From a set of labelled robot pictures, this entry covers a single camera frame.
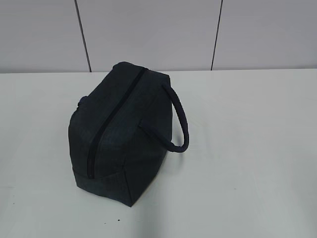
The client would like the dark blue zippered lunch bag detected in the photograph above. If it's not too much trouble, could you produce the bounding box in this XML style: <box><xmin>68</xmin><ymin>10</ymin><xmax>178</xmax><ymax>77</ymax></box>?
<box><xmin>68</xmin><ymin>61</ymin><xmax>190</xmax><ymax>207</ymax></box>

